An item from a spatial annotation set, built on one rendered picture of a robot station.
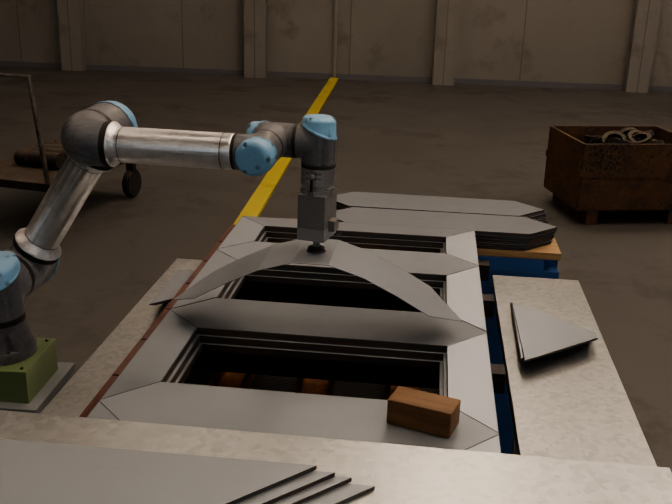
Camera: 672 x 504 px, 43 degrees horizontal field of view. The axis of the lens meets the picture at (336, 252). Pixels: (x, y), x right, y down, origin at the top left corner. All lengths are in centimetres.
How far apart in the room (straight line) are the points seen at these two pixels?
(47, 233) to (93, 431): 96
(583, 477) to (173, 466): 51
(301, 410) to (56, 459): 61
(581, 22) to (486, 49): 132
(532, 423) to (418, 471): 78
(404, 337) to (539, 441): 37
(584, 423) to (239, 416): 74
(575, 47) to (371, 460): 1163
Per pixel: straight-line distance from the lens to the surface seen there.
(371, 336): 192
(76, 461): 112
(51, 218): 210
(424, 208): 297
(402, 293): 189
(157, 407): 165
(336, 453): 115
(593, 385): 208
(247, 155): 172
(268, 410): 162
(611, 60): 1273
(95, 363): 226
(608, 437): 188
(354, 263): 191
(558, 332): 222
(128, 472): 109
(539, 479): 114
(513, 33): 1246
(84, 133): 186
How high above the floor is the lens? 167
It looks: 19 degrees down
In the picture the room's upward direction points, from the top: 2 degrees clockwise
